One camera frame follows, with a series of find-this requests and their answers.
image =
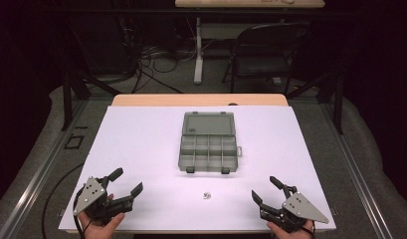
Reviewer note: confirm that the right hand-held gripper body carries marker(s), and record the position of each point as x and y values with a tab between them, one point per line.
302	207

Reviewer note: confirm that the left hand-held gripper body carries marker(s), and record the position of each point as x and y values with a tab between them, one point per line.
90	194

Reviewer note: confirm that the grey translucent compartment box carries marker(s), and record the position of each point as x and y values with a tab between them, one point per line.
208	146

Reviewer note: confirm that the person's right hand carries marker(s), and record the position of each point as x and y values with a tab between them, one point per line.
284	234

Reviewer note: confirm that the person's left hand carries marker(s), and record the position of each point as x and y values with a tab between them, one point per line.
98	231

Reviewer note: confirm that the white table board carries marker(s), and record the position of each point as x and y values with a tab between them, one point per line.
141	149

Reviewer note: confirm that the black metal stand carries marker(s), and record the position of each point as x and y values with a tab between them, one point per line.
67	99
337	99

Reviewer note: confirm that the light wooden table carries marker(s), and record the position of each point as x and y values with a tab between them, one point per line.
191	99

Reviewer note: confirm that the black folding chair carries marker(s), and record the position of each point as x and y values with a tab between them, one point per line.
267	63

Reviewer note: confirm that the dark cabinet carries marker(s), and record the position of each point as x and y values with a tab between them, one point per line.
98	43

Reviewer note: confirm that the beige desk with white leg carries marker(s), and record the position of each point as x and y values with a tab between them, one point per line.
198	49

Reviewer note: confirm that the aluminium floor rail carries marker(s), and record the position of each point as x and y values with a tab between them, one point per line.
360	179
35	172

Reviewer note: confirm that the black metal frame bar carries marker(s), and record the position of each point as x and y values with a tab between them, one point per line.
124	12

